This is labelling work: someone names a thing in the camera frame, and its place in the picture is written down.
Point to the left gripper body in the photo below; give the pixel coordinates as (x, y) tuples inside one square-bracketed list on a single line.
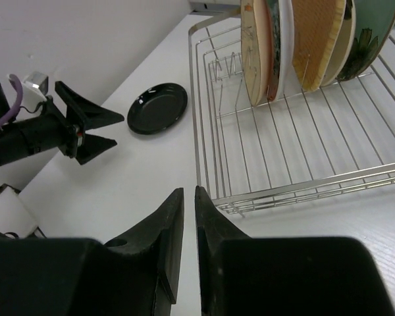
[(49, 130)]

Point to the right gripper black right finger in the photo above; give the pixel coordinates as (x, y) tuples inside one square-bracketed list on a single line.
[(241, 275)]

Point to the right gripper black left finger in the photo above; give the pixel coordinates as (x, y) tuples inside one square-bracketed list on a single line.
[(134, 273)]

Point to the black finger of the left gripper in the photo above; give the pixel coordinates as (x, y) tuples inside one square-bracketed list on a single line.
[(82, 112), (92, 147)]

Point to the black round plate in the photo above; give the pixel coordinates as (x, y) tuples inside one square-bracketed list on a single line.
[(157, 109)]

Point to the beige floral plate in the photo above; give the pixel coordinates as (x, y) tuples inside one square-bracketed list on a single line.
[(256, 48)]

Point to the red and teal plate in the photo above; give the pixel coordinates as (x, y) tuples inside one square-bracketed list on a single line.
[(282, 21)]

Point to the cream plate with black spot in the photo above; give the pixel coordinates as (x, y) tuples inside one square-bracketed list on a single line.
[(343, 44)]

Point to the orange woven oval plate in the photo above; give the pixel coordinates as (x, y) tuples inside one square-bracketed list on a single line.
[(317, 24)]

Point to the light blue flower plate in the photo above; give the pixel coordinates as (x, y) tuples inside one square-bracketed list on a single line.
[(374, 22)]

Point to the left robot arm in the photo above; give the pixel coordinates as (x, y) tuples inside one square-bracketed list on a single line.
[(51, 129)]

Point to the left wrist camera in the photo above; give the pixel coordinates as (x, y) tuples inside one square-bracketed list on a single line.
[(31, 92)]

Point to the wire dish rack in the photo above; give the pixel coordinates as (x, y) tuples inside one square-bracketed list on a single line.
[(305, 146)]

